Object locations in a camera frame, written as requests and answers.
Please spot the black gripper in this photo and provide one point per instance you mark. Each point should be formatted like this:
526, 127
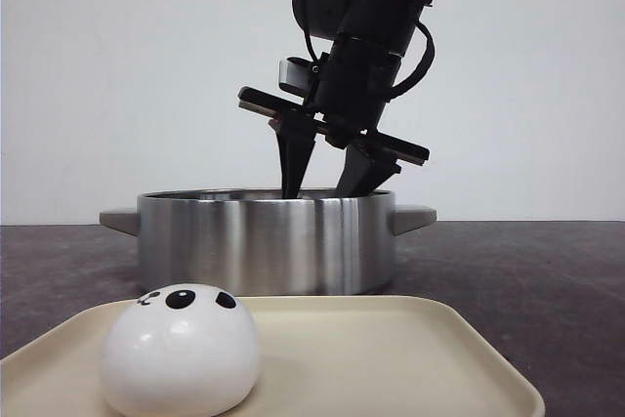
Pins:
353, 86

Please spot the panda bun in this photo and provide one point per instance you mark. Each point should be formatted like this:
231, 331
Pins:
181, 350

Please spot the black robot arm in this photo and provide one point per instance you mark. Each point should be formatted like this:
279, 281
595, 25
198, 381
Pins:
392, 25

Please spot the stainless steel steamer pot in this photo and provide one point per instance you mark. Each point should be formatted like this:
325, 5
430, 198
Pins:
253, 242

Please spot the cream plastic tray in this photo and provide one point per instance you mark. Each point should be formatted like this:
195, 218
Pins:
321, 356

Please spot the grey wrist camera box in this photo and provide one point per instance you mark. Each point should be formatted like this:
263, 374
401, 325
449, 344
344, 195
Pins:
296, 76

